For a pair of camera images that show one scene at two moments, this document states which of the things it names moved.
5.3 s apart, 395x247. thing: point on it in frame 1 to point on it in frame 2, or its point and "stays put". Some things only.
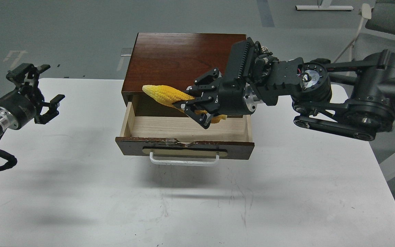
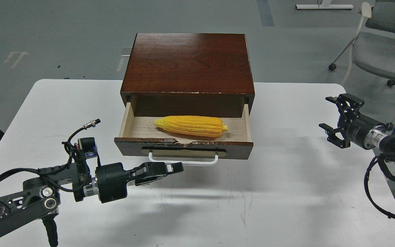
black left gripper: [15, 110] to [111, 181]
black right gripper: [231, 101] to [366, 132]
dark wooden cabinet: [175, 59] stays put
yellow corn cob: [168, 95] to [198, 126]
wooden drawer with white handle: [179, 141] stays put
